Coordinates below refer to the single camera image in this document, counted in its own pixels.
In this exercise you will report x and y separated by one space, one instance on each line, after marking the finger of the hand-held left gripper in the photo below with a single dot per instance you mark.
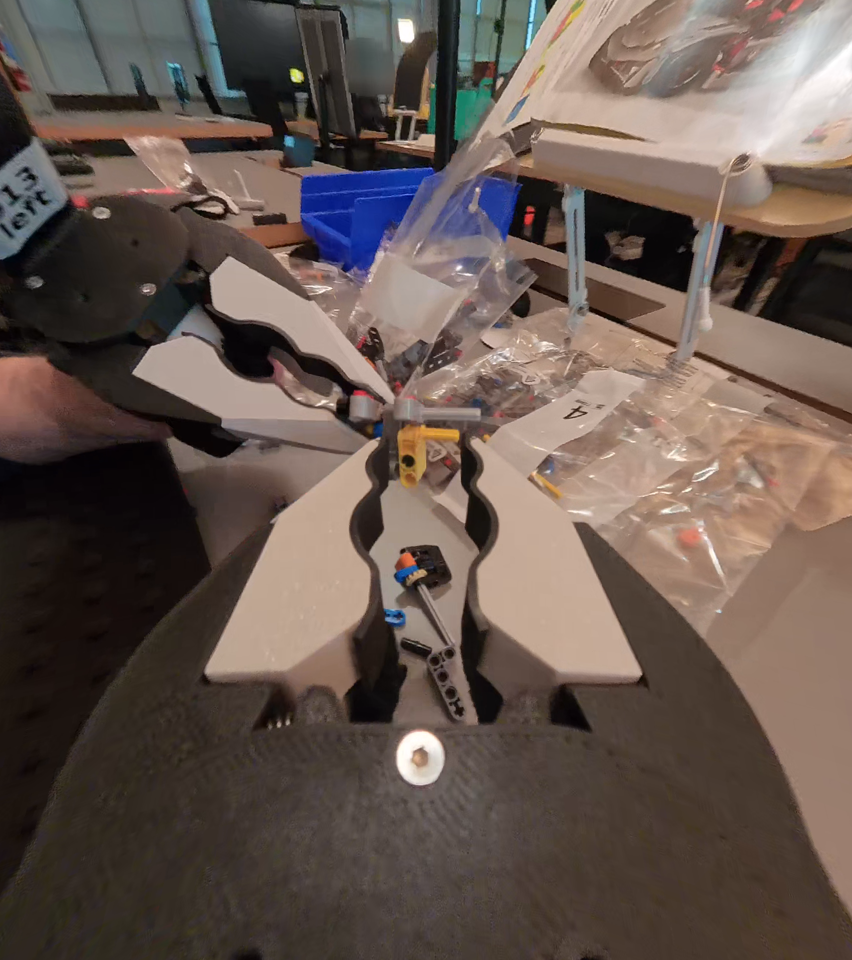
201 382
276 307

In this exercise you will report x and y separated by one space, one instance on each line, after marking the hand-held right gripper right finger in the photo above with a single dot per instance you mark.
553 600

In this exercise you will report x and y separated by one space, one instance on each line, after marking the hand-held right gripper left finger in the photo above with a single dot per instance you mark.
291 600

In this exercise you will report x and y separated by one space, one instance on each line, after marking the grey lego axle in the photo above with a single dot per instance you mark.
437 615

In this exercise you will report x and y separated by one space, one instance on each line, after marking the black lego beam assembly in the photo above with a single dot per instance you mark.
426 570

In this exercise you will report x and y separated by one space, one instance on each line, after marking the yellow and black lego assembly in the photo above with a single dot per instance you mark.
414 450

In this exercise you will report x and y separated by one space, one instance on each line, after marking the clear lego parts bag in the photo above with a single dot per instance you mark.
313 277

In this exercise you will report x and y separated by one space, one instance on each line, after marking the blue thin lego liftarm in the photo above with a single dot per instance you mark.
394 616

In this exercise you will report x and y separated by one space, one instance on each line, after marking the dark grey lego beam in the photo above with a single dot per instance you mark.
448 679

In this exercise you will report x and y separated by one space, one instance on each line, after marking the short black lego pin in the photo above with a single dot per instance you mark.
415 646

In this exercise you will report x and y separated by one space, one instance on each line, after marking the person's left hand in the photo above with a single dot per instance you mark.
43 412

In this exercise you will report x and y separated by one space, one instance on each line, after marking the small black object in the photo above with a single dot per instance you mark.
268 219

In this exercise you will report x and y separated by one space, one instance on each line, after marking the white plastic object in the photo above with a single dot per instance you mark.
246 191

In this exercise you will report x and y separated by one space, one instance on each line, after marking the crumpled clear bag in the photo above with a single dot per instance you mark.
171 169

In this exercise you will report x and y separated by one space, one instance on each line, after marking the blue plastic bin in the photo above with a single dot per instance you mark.
366 210

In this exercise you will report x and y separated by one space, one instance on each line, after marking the brown background desk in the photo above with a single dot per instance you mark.
156 127

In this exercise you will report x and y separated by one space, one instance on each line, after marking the teal box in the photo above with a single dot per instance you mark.
297 150

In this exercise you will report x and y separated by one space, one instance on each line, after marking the computer monitor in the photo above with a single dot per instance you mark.
324 67

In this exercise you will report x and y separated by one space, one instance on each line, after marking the black knob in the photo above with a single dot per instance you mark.
523 304

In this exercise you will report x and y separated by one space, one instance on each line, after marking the black leaning board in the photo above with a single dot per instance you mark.
411 67

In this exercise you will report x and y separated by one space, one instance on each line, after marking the green bag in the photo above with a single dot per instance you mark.
474 112

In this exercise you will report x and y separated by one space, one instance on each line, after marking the black metal pole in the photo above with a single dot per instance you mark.
447 82

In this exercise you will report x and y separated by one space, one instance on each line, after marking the grey book stand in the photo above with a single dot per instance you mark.
658 172

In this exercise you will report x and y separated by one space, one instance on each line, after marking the instruction booklet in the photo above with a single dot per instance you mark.
695 67

